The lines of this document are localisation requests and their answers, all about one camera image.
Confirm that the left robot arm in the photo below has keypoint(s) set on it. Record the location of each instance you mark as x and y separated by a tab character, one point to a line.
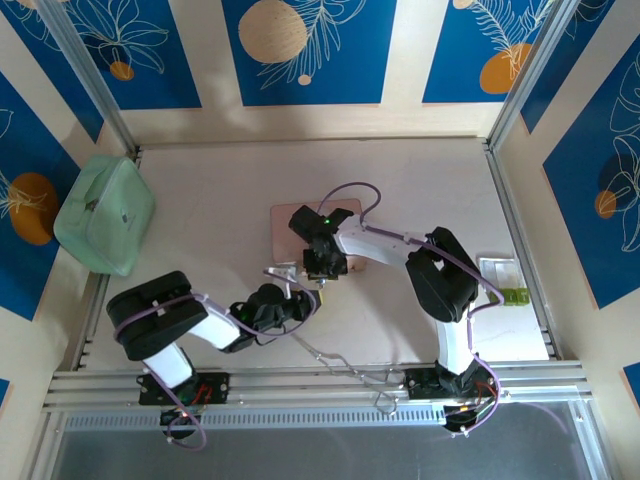
210	327

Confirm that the aluminium frame post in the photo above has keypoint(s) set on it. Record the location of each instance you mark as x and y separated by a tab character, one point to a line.
530	75
85	70

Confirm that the green plastic block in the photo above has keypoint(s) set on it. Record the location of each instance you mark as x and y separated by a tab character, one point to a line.
514	297

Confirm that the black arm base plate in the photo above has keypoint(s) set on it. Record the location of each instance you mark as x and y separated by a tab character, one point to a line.
417	382
220	387

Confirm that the pink wedding-print tin box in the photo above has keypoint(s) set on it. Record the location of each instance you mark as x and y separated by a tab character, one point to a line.
285	235

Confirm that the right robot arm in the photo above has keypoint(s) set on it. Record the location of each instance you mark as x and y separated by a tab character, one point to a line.
380	247

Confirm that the clear plastic box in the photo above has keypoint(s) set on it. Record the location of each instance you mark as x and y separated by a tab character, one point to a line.
497	272

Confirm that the mint green zip pouch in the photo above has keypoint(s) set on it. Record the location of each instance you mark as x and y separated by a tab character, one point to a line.
102	215

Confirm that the grey metal sheet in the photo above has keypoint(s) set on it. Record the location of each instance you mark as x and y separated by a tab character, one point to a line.
325	455

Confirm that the long aluminium frame rail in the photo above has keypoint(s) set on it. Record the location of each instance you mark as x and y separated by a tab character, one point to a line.
300	387

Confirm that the short aluminium frame rail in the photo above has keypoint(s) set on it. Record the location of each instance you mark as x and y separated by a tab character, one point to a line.
90	325
511	220

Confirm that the black control board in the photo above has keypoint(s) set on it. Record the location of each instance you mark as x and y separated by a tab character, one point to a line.
172	417
457	417

